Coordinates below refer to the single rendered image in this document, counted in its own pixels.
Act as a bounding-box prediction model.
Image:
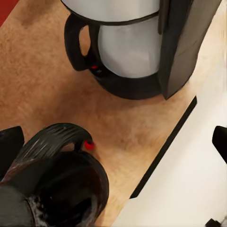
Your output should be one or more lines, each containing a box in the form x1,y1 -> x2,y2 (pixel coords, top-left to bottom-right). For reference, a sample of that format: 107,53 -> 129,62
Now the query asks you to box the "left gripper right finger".
212,126 -> 227,164

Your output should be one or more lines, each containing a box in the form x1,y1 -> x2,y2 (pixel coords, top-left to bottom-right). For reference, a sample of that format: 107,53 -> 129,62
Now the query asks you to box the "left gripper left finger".
0,126 -> 25,183

